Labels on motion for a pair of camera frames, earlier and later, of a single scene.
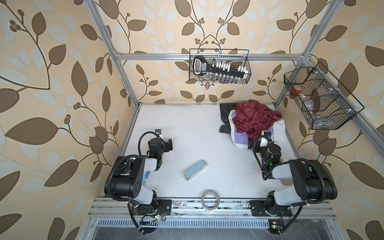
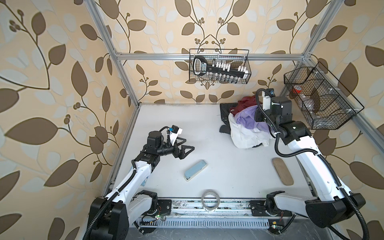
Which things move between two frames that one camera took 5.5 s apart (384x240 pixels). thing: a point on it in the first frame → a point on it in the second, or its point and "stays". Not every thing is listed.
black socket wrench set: [219, 71] stays
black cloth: [225, 108] stays
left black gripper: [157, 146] → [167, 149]
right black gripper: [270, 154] → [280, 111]
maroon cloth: [252, 118] → [243, 102]
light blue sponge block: [189, 174] stays
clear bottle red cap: [306, 101] stays
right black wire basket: [323, 101] stays
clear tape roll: [210, 200] stays
